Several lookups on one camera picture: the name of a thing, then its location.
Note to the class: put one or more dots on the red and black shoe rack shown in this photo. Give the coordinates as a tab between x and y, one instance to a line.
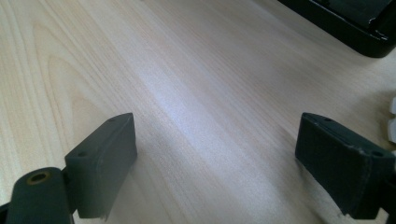
351	25

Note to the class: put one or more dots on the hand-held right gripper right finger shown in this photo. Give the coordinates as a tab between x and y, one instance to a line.
339	168

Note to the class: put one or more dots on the navy and white sneaker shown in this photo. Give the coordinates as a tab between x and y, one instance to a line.
393	129

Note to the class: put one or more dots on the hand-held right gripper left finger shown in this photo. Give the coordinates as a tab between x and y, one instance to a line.
99	168

